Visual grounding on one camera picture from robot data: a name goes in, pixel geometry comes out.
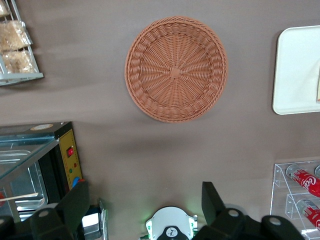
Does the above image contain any black food warmer cabinet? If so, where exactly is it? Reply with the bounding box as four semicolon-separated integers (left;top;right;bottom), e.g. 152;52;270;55
0;121;87;225

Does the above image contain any grey wire bread rack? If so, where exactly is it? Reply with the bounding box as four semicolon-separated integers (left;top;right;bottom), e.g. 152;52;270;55
0;0;45;87

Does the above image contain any round brown wicker basket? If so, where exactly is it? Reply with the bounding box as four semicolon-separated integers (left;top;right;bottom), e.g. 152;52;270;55
124;15;229;124

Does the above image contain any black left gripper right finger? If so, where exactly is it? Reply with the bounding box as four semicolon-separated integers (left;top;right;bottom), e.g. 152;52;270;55
199;181;249;240

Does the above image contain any beige rectangular serving tray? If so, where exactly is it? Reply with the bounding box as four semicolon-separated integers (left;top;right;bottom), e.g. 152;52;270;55
272;24;320;116

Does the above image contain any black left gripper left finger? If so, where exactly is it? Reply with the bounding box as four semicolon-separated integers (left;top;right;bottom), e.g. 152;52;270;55
30;179;90;240

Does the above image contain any silver metal box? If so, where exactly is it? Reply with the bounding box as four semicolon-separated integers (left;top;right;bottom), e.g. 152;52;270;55
81;198;109;240

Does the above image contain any clear acrylic bottle rack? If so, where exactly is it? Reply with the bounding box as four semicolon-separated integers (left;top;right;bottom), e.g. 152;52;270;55
269;159;320;240

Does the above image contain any steel pan in warmer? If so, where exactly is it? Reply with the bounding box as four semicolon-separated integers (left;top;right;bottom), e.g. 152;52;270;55
0;149;49;219

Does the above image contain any clear bag of bread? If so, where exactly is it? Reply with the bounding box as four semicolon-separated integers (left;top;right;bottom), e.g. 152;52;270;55
0;20;33;52
0;49;35;74
0;1;11;18

